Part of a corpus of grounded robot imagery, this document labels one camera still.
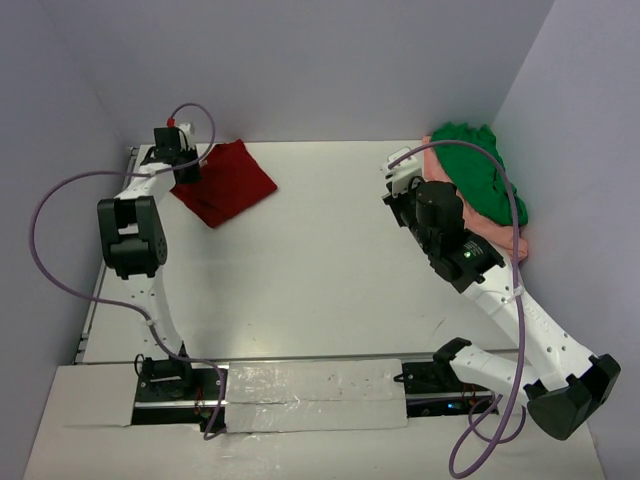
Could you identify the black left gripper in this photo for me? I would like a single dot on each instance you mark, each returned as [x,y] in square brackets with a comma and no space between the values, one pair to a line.
[186,171]

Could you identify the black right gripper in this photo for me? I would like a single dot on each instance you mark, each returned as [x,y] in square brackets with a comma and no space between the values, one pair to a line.
[395,203]

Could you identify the red t-shirt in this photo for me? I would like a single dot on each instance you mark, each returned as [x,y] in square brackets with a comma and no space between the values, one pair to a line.
[232,182]

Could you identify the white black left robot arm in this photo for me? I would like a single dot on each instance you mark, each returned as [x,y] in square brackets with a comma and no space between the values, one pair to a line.
[135,247]

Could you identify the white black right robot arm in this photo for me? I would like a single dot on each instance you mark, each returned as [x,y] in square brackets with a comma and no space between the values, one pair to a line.
[562,383]

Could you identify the salmon pink t-shirt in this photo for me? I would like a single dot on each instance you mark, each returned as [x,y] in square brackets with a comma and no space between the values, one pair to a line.
[474,220]

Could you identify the green t-shirt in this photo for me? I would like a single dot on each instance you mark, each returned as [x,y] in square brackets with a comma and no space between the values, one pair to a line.
[476,178]

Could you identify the white cardboard front cover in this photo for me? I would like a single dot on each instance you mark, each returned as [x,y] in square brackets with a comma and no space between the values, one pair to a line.
[86,433]

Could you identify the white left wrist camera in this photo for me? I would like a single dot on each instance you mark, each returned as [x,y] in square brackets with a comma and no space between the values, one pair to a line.
[188,135]

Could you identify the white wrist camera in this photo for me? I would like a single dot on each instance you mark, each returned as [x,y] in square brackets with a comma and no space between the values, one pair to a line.
[188,135]
[398,179]

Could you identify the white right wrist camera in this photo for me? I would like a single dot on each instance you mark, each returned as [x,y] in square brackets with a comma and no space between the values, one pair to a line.
[398,179]

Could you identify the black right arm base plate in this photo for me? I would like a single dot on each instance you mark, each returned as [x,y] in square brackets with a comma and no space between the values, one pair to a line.
[431,391]

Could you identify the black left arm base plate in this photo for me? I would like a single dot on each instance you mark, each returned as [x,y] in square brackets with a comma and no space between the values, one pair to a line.
[170,392]

